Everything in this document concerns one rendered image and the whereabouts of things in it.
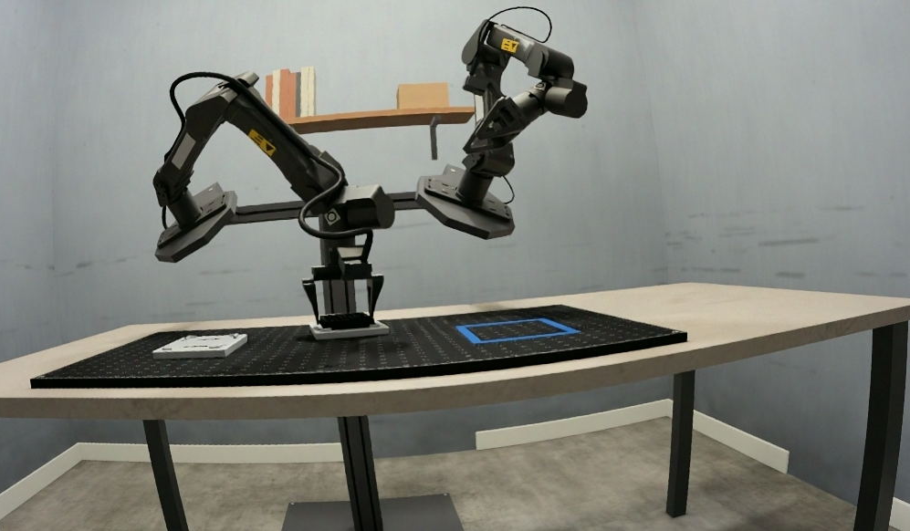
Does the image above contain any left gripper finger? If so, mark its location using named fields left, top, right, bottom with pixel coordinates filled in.
left=463, top=120, right=505, bottom=154
left=475, top=99, right=523, bottom=141

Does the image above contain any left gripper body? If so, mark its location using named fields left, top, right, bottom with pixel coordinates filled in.
left=474, top=74, right=542, bottom=147

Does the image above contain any blue rectangular tape outline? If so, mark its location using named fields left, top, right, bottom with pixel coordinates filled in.
left=456, top=318, right=580, bottom=344

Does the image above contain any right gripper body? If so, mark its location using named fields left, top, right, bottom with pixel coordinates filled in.
left=301, top=237, right=384, bottom=284

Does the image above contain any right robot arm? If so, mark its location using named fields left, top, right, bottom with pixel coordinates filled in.
left=152, top=71, right=395, bottom=249

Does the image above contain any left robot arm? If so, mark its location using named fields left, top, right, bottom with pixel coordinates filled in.
left=424, top=19, right=588, bottom=223

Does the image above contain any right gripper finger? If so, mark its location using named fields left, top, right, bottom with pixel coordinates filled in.
left=302, top=283, right=319, bottom=325
left=366, top=278, right=384, bottom=317

